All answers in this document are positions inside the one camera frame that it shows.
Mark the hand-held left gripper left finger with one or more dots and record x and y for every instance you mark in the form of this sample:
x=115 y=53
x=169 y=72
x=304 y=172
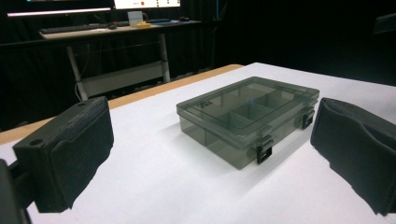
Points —
x=67 y=149

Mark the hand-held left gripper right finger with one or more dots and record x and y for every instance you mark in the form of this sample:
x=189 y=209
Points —
x=358 y=149

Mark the grey translucent organizer box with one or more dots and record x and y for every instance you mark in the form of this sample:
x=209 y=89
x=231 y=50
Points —
x=236 y=115

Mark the grey metal stand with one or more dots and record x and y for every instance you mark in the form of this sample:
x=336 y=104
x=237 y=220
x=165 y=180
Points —
x=124 y=74

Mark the wooden table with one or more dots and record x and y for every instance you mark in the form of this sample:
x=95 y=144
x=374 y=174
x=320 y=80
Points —
x=149 y=91

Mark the white board sheet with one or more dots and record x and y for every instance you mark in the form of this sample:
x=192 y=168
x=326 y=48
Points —
x=162 y=186

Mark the black keyboard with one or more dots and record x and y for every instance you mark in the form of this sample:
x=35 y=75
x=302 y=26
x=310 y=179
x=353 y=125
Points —
x=71 y=28

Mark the black computer mouse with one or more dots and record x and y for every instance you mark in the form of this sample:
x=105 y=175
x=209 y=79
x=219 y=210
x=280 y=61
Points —
x=112 y=27

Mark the wide black monitor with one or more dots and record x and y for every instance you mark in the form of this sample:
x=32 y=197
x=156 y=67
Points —
x=59 y=6

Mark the small yellow object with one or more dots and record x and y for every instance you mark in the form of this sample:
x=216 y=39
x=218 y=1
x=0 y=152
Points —
x=143 y=25

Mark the white mug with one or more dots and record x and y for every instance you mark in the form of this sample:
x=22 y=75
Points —
x=134 y=18

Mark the monitor with white screen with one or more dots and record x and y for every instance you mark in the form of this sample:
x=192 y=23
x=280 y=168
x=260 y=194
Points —
x=146 y=3

